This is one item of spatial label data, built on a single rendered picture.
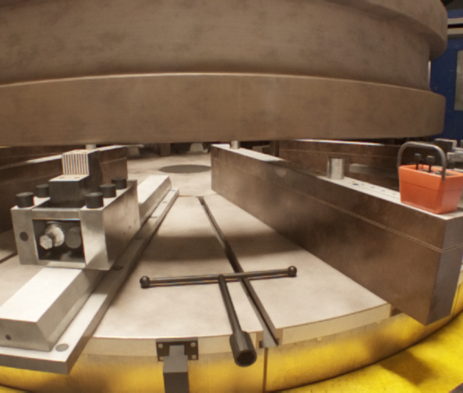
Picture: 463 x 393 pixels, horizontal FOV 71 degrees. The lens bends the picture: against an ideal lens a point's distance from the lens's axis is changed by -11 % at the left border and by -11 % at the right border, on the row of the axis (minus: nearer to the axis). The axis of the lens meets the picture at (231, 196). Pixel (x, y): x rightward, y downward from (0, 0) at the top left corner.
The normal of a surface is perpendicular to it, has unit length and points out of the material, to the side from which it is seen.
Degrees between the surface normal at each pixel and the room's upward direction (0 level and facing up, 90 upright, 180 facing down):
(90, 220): 90
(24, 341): 90
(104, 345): 90
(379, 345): 90
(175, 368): 0
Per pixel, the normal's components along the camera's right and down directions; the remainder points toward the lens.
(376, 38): 0.53, 0.21
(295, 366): 0.25, 0.23
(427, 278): -0.93, 0.09
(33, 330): -0.01, 0.24
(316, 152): -0.40, 0.22
